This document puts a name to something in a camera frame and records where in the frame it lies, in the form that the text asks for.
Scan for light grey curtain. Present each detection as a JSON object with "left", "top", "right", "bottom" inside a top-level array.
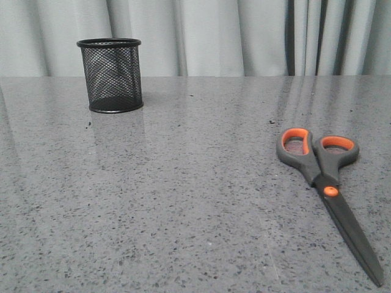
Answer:
[{"left": 1, "top": 1, "right": 390, "bottom": 76}]

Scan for grey orange handled scissors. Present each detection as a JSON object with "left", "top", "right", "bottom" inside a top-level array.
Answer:
[{"left": 276, "top": 128, "right": 384, "bottom": 287}]

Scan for black mesh pen holder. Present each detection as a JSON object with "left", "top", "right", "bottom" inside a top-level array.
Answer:
[{"left": 76, "top": 38, "right": 144, "bottom": 114}]

